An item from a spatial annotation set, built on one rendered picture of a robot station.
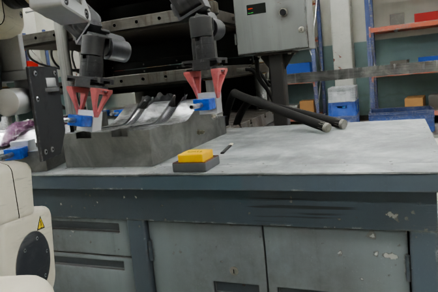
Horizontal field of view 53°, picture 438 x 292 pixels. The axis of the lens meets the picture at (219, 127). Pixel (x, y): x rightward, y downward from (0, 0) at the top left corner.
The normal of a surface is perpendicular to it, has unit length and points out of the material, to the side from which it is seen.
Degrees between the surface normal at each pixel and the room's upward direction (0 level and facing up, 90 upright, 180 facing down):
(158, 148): 90
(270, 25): 90
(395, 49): 90
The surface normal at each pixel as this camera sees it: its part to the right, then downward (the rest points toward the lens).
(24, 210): 0.99, -0.08
